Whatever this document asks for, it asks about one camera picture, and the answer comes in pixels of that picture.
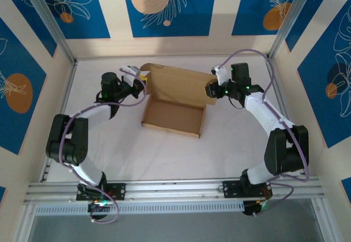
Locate brown cardboard paper box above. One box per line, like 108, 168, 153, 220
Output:
139, 63, 219, 139

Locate blue poster large beige circle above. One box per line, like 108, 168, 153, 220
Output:
120, 0, 219, 38

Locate blue floral poster small orange dot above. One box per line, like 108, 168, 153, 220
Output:
35, 0, 111, 40

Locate blue feather poster orange circle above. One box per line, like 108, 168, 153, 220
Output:
231, 0, 305, 37

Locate blue leaf poster small orange circle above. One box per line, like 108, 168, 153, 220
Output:
297, 4, 351, 149

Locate blue poster orange oval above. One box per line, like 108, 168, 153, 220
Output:
0, 18, 48, 155

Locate black controller module with LED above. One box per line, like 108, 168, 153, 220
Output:
87, 200, 111, 223
242, 199, 272, 217

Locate thin black gripper wire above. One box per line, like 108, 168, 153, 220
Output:
229, 96, 245, 110

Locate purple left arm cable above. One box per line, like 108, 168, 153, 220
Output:
57, 76, 150, 225

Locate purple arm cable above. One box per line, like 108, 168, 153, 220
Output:
218, 48, 311, 217
57, 76, 150, 225

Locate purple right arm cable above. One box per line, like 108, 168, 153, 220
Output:
218, 48, 311, 217

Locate aluminium table side rail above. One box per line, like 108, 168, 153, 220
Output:
264, 56, 310, 177
39, 58, 80, 183

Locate aluminium frame post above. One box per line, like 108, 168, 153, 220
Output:
20, 0, 78, 63
267, 0, 320, 61

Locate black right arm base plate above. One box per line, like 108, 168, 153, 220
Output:
222, 179, 274, 199

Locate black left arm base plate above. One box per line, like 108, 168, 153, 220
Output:
76, 182, 127, 201

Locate aluminium front frame rail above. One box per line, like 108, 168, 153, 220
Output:
23, 176, 327, 205

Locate grey slotted cable duct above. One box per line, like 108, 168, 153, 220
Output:
35, 201, 245, 216

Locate aluminium frame leg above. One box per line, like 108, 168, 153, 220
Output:
311, 198, 341, 242
10, 202, 38, 242

